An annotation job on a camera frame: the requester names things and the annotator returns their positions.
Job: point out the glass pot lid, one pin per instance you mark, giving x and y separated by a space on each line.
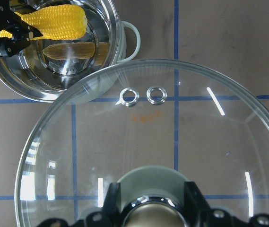
177 115

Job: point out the yellow corn cob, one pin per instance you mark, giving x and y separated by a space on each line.
60 22

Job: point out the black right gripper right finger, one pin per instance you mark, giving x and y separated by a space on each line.
198 213

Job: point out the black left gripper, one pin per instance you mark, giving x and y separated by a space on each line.
17 27

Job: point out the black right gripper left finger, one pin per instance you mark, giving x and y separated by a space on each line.
109 215

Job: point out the pale green cooking pot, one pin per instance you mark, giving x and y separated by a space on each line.
46 68

